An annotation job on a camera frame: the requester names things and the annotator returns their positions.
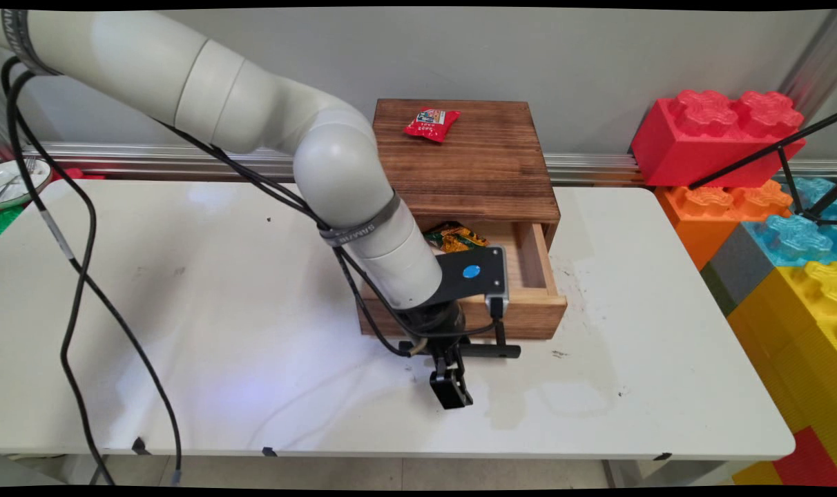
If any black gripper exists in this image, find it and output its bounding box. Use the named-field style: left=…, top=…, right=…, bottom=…
left=398, top=300, right=475, bottom=411

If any small red object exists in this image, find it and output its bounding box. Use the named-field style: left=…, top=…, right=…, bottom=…
left=49, top=166, right=106, bottom=182

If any wooden drawer with black handle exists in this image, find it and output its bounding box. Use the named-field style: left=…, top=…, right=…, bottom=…
left=356, top=221, right=568, bottom=360

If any red snack packet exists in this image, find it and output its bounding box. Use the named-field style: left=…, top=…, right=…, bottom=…
left=403, top=108, right=461, bottom=144

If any white plate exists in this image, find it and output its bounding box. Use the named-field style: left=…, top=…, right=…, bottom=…
left=0, top=158, right=52, bottom=210

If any upright aluminium profile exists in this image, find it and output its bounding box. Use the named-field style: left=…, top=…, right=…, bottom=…
left=776, top=10, right=837, bottom=128

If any big red toy block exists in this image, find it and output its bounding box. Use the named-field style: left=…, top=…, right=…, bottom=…
left=630, top=90, right=805, bottom=189

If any black camera cable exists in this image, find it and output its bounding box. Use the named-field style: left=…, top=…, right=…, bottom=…
left=1, top=55, right=506, bottom=485

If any green orange snack packet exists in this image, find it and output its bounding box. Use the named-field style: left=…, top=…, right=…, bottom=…
left=423, top=221, right=490, bottom=254

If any big blue toy block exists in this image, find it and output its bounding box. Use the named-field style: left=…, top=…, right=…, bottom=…
left=741, top=177, right=837, bottom=269

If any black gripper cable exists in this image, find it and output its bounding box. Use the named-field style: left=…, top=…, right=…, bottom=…
left=8, top=66, right=430, bottom=485

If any aluminium rail along wall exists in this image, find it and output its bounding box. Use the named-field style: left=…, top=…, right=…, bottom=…
left=18, top=141, right=837, bottom=186

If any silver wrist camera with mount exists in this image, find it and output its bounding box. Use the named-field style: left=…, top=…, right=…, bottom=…
left=429, top=245, right=511, bottom=320

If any grey velcro strap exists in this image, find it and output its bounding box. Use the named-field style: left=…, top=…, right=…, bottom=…
left=318, top=192, right=403, bottom=248
left=0, top=9, right=61, bottom=77

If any big orange toy block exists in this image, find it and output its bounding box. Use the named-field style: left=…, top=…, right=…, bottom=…
left=654, top=181, right=793, bottom=271

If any big yellow toy block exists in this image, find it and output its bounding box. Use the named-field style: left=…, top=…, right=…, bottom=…
left=727, top=262, right=837, bottom=477

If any black tripod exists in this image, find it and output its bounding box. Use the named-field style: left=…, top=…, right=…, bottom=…
left=688, top=110, right=837, bottom=228

